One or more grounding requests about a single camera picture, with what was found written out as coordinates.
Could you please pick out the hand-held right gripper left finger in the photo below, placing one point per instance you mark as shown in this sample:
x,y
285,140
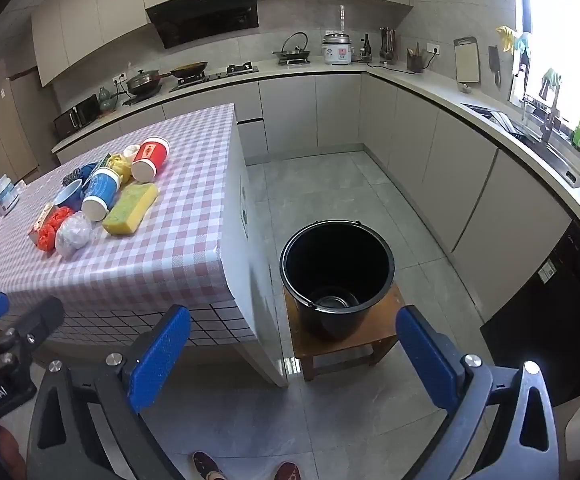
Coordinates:
x,y
159,360

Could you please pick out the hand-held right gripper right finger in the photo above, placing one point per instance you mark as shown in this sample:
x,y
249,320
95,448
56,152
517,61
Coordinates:
x,y
425,360

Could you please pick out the black plastic bucket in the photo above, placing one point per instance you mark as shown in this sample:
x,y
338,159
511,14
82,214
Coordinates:
x,y
355,320

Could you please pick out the red mesh bag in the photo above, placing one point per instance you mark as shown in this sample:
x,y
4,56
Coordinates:
x,y
52,230

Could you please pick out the white plastic bag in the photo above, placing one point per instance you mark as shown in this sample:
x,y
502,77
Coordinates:
x,y
73,235

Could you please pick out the red beige packet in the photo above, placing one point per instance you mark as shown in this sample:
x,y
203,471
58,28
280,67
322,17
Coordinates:
x,y
37,222

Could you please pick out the blue white paper cup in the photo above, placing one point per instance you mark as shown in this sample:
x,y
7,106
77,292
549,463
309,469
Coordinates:
x,y
100,192

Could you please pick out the yellow green sponge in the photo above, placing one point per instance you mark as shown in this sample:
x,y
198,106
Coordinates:
x,y
129,207

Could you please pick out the steel wool scrubber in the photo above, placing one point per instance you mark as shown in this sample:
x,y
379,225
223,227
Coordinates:
x,y
71,177

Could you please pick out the blue cloth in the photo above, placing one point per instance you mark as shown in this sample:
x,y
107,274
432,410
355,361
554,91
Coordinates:
x,y
88,170

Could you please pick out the yellow cloth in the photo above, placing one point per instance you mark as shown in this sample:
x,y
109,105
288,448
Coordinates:
x,y
119,167

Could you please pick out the white cloth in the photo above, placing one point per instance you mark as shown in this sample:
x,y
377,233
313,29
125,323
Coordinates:
x,y
131,151

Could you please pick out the red paper cup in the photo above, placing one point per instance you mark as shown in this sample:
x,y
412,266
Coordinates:
x,y
149,160

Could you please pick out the person's left hand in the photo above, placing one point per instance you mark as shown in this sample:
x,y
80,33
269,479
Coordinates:
x,y
12,455

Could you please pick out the wooden stool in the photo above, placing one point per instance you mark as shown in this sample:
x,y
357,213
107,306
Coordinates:
x,y
380,325

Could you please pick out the person's left shoe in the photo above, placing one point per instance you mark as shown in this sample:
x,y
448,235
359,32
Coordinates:
x,y
208,466

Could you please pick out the person's shoe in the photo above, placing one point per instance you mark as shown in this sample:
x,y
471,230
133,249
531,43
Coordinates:
x,y
287,472
208,466

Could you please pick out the checkered table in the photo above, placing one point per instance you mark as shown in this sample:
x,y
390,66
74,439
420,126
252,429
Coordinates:
x,y
179,240

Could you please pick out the black built-in dishwasher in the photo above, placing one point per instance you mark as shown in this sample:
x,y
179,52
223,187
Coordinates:
x,y
545,310

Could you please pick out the person's right shoe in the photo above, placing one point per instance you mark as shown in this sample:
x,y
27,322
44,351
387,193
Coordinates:
x,y
287,472

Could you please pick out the black toaster oven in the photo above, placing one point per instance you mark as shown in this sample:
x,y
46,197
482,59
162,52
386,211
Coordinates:
x,y
75,116

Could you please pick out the kitchen counter with base cabinets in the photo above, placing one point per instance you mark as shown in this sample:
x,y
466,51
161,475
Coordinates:
x,y
420,150

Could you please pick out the green ceramic jar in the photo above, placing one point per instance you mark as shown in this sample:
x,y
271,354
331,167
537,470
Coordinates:
x,y
105,100

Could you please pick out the black induction cooker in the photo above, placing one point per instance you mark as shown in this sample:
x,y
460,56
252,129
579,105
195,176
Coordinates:
x,y
134,100

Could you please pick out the kitchen sink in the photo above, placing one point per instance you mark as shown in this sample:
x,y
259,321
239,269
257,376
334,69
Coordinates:
x,y
555,157

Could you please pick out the dish drain rack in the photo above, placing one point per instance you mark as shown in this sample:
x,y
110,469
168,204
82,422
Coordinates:
x,y
495,117

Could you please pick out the dark pan with lid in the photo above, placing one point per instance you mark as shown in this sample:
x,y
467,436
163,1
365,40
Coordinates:
x,y
142,82

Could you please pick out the metal sink faucet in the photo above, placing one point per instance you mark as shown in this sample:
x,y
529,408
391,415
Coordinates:
x,y
547,120

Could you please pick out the small white dish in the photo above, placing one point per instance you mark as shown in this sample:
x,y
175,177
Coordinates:
x,y
464,88

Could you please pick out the black wok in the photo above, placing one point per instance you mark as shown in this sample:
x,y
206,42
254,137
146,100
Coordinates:
x,y
189,69

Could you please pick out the black gas stove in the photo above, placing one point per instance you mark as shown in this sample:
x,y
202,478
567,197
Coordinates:
x,y
229,72

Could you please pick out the dark utensil holder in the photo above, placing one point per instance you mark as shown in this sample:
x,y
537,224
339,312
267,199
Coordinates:
x,y
414,62

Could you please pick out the beige cutting board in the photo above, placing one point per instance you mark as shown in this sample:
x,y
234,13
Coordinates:
x,y
467,62

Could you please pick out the black cleaver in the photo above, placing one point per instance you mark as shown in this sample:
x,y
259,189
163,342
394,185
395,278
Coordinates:
x,y
494,62

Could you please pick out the green rubber glove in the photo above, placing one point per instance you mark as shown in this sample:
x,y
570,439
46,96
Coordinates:
x,y
551,80

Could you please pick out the dark glass bottle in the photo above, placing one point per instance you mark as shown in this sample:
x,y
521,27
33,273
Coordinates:
x,y
367,52

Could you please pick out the white rice cooker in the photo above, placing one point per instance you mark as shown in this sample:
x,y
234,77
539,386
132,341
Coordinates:
x,y
337,50

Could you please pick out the portable gas burner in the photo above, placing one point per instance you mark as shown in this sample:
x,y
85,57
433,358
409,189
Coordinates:
x,y
295,61

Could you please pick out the teal rubber glove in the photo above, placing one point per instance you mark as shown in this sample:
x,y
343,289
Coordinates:
x,y
523,42

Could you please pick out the yellow rubber glove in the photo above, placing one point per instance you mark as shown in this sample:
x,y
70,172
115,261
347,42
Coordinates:
x,y
506,37

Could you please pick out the black range hood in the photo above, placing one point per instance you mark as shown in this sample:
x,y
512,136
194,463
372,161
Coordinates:
x,y
204,17

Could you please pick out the kitchen window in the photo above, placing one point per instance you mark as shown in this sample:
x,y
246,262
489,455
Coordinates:
x,y
570,25

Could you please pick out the white wall socket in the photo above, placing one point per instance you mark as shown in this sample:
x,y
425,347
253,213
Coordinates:
x,y
119,80
435,49

